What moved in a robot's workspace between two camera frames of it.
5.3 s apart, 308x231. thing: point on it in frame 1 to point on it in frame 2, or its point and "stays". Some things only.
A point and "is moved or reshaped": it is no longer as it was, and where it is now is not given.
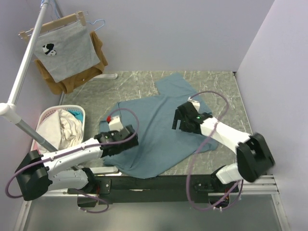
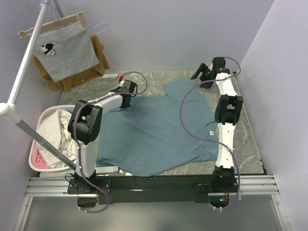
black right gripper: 178,116 to 203,69
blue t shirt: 160,147 is moved or reshaped
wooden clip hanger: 79,16 stays
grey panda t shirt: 66,50 stays
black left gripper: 134,143 to 126,106
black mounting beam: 154,189 stays
